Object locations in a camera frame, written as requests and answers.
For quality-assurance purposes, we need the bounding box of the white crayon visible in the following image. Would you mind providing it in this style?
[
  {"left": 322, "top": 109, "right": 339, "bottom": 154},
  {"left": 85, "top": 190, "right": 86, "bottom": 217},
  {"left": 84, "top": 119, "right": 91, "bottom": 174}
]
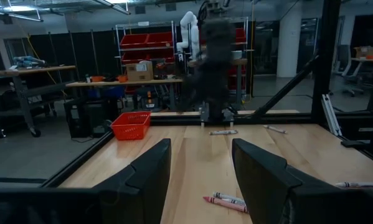
[
  {"left": 263, "top": 124, "right": 288, "bottom": 134},
  {"left": 334, "top": 181, "right": 373, "bottom": 189},
  {"left": 209, "top": 129, "right": 238, "bottom": 136},
  {"left": 212, "top": 192, "right": 247, "bottom": 205}
]

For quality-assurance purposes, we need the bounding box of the wooden workbench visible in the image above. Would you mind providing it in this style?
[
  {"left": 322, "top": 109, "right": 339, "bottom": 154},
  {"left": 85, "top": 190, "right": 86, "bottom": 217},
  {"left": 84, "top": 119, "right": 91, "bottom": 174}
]
[{"left": 0, "top": 65, "right": 77, "bottom": 138}]

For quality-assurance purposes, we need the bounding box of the black aluminium table frame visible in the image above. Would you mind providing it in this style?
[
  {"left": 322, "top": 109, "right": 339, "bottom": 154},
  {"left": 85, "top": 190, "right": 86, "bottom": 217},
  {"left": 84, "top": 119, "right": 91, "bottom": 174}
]
[{"left": 39, "top": 0, "right": 373, "bottom": 189}]

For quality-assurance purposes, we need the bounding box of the long wooden table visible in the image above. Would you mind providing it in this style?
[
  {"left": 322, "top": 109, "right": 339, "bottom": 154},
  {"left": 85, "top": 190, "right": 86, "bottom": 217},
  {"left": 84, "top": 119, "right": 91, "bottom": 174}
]
[{"left": 66, "top": 78, "right": 184, "bottom": 110}]

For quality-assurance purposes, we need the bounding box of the red storage bin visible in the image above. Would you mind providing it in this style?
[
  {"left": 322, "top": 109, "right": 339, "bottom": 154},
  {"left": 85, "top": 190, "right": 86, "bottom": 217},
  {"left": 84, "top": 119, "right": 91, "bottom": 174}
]
[
  {"left": 146, "top": 31, "right": 174, "bottom": 48},
  {"left": 120, "top": 33, "right": 149, "bottom": 50}
]

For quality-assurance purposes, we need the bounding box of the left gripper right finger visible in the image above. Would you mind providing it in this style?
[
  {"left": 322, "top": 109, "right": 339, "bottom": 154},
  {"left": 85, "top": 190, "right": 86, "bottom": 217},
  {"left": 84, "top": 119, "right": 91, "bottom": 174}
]
[{"left": 232, "top": 138, "right": 336, "bottom": 224}]

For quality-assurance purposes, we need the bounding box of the plain cardboard box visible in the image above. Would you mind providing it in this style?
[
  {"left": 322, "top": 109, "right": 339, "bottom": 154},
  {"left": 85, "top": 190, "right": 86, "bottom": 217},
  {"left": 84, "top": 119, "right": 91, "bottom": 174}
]
[{"left": 354, "top": 45, "right": 373, "bottom": 58}]

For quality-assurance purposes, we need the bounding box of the cardboard box with label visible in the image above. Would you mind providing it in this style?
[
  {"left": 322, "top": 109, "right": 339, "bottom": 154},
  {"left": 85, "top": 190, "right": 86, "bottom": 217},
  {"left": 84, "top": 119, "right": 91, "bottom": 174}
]
[{"left": 126, "top": 62, "right": 154, "bottom": 82}]

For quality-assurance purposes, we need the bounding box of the office chair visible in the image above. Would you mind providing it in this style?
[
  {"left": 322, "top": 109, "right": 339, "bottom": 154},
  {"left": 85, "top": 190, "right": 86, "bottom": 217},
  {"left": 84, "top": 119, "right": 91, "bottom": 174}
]
[{"left": 332, "top": 45, "right": 366, "bottom": 96}]

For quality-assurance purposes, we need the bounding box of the white pillar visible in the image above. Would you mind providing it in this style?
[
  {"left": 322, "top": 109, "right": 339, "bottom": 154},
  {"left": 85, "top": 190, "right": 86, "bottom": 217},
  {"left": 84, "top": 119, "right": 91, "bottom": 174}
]
[{"left": 276, "top": 9, "right": 304, "bottom": 78}]

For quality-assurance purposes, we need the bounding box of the black computer tower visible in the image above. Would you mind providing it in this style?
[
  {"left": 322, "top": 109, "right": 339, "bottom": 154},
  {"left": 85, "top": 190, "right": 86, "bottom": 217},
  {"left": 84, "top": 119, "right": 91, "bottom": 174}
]
[{"left": 64, "top": 98, "right": 118, "bottom": 139}]

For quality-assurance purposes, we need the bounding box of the red crayon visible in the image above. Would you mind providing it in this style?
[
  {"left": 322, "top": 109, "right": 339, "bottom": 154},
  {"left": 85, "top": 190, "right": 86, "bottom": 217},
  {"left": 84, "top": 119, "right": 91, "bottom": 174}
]
[{"left": 203, "top": 196, "right": 248, "bottom": 214}]

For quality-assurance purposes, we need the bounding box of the red plastic basket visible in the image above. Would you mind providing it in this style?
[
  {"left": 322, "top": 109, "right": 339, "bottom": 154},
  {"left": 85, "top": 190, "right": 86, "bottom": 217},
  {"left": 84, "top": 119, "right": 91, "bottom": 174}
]
[{"left": 110, "top": 111, "right": 152, "bottom": 141}]

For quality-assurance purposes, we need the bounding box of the silver aluminium bracket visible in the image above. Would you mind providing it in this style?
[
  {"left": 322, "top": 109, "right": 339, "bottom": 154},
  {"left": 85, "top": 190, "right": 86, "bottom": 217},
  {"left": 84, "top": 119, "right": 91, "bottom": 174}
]
[{"left": 321, "top": 94, "right": 342, "bottom": 137}]

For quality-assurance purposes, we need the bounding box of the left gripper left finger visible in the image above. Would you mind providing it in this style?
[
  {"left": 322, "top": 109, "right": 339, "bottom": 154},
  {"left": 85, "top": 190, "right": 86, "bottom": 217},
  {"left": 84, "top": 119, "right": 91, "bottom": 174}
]
[{"left": 92, "top": 138, "right": 172, "bottom": 224}]

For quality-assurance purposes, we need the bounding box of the black frame bracket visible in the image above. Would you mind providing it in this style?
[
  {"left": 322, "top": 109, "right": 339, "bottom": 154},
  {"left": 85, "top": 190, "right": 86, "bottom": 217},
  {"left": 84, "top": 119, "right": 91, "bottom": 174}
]
[{"left": 341, "top": 139, "right": 369, "bottom": 149}]

